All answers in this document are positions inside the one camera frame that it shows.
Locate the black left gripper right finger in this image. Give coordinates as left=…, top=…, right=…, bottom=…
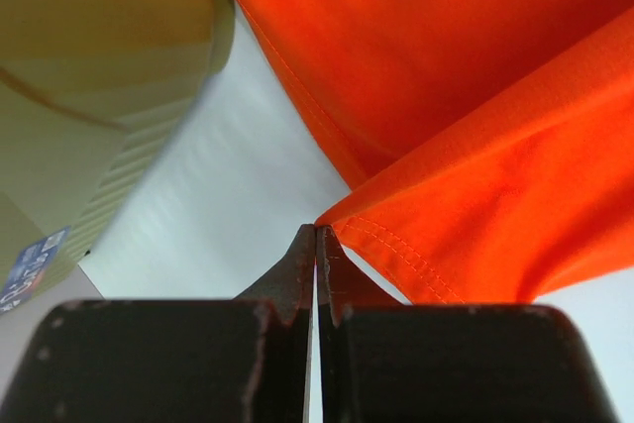
left=315, top=227, right=617, bottom=422

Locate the olive green plastic bin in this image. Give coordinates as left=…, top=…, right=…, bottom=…
left=1, top=0, right=234, bottom=312

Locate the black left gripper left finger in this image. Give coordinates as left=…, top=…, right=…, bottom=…
left=1, top=225, right=315, bottom=422

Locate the orange t shirt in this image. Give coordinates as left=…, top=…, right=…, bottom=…
left=236, top=0, right=633, bottom=304

